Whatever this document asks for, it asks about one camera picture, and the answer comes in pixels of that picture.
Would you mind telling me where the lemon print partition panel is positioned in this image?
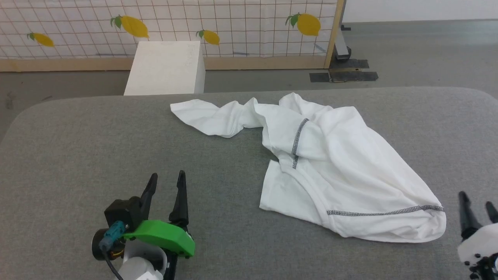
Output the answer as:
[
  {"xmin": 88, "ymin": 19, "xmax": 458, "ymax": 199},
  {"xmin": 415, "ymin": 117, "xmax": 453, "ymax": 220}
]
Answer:
[{"xmin": 0, "ymin": 0, "xmax": 346, "ymax": 72}]

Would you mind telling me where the grey metal partition brace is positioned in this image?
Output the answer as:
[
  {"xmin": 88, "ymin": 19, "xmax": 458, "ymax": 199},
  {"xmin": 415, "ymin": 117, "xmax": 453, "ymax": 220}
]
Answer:
[{"xmin": 334, "ymin": 24, "xmax": 352, "ymax": 61}]

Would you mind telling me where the white long-sleeve garment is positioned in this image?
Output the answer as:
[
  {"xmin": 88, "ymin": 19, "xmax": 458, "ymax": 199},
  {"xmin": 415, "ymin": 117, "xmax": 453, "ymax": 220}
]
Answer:
[{"xmin": 170, "ymin": 92, "xmax": 447, "ymax": 243}]

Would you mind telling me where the white rectangular box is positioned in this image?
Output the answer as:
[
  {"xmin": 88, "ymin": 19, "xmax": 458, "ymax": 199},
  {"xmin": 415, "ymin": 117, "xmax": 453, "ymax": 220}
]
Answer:
[{"xmin": 124, "ymin": 41, "xmax": 206, "ymax": 96}]

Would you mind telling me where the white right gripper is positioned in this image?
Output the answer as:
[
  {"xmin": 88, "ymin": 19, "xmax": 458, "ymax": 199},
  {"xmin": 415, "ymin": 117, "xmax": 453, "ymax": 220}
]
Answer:
[{"xmin": 457, "ymin": 191, "xmax": 498, "ymax": 280}]

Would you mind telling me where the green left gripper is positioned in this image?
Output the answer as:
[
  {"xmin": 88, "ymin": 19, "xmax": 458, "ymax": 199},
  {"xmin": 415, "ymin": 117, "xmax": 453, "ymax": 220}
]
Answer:
[{"xmin": 123, "ymin": 170, "xmax": 196, "ymax": 258}]

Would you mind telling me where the black floor plate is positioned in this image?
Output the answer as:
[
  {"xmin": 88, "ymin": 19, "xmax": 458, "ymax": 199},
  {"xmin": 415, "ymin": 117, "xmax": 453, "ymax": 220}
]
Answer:
[{"xmin": 309, "ymin": 58, "xmax": 379, "ymax": 83}]

